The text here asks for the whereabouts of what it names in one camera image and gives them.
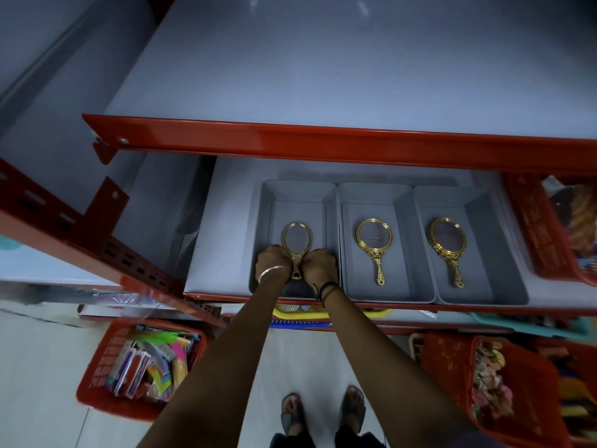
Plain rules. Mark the person's right hand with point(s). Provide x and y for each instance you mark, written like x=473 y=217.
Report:
x=322 y=268

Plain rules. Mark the person's left hand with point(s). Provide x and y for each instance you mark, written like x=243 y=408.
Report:
x=270 y=257

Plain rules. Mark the person's right fingers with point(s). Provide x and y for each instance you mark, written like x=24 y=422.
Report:
x=308 y=263

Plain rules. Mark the person's left fingers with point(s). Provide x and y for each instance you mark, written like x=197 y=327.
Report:
x=286 y=256

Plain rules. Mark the gold ornate hand mirror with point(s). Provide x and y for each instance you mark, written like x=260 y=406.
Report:
x=374 y=240
x=296 y=240
x=447 y=240

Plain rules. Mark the person's right forearm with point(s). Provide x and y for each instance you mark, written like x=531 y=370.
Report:
x=387 y=368

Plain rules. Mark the person's left forearm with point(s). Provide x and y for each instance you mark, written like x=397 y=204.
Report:
x=224 y=363

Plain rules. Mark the silver bangle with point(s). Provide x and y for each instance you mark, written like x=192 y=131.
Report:
x=274 y=270

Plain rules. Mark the black wristband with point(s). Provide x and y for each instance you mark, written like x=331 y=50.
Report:
x=326 y=289

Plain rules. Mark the grey plastic tray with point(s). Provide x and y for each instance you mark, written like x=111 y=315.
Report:
x=489 y=256
x=298 y=205
x=373 y=200

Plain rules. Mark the yellow plastic hanger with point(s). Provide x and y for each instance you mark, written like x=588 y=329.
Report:
x=298 y=315

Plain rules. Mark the blue comb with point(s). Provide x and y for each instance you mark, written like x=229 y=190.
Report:
x=294 y=324

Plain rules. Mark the red metal shelving rack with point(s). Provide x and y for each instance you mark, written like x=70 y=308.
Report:
x=326 y=144

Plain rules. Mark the person's left sandal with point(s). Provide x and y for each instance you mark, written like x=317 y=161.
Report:
x=292 y=412

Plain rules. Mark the person's sandal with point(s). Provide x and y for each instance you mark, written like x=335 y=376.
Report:
x=292 y=412
x=353 y=408

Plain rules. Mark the person's right sandal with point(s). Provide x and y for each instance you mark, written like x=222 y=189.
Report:
x=353 y=408

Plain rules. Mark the pile of colourful stationery packets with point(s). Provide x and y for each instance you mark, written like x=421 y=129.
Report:
x=154 y=363

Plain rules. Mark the clear plastic packet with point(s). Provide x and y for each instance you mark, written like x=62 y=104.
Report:
x=116 y=300

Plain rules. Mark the person's dark trousers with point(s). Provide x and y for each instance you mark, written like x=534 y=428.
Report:
x=354 y=440

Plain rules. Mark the pile of hair accessories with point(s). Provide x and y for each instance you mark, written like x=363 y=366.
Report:
x=489 y=382

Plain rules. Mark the red basket with stationery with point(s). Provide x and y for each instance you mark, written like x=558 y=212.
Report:
x=98 y=368

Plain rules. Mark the teal plastic tray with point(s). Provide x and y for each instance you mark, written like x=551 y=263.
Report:
x=522 y=325

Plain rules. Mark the red basket with packets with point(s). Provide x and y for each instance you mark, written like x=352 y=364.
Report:
x=531 y=228

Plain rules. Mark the red basket with hair accessories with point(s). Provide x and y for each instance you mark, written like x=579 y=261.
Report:
x=536 y=396

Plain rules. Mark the red basket with colourful combs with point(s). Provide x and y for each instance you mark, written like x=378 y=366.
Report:
x=580 y=352

